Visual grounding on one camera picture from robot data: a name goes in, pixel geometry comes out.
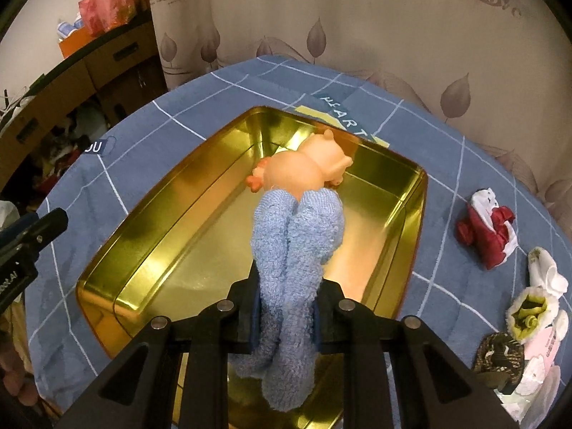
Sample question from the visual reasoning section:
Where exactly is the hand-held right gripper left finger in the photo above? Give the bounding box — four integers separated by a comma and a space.
56, 260, 263, 429

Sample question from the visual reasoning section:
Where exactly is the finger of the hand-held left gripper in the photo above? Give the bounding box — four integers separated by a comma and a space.
24, 208, 70, 253

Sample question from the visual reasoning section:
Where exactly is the cardboard box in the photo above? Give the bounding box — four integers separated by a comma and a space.
85, 20, 168, 114
0, 60, 97, 193

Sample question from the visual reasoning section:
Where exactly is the orange box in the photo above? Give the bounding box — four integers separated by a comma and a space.
58, 27, 93, 59

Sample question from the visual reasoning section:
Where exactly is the red plastic bag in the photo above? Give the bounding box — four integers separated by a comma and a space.
78, 0, 141, 36

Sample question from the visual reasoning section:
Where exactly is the pink and white cloth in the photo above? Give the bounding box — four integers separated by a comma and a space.
496, 313, 572, 427

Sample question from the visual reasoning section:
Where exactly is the orange rubber pig toy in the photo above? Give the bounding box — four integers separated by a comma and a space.
246, 129, 356, 199

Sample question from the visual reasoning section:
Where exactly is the leaf print curtain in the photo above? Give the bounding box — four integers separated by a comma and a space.
147, 0, 572, 215

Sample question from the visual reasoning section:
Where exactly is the gold metal tin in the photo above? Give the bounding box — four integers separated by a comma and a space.
75, 106, 429, 429

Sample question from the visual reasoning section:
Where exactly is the blue checked tablecloth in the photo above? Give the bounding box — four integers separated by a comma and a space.
24, 55, 572, 429

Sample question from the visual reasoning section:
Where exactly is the light blue towel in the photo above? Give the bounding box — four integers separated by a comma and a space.
232, 188, 345, 412

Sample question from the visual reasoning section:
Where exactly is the red and white sock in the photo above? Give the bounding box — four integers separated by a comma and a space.
456, 188, 519, 271

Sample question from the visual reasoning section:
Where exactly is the white fluffy cloth yellow lining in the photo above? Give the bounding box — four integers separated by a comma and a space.
505, 288, 561, 345

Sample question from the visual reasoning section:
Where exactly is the pile of clutter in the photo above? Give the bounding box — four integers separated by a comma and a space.
24, 98, 114, 202

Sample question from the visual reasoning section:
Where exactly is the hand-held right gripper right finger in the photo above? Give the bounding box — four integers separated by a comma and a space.
312, 278, 523, 429

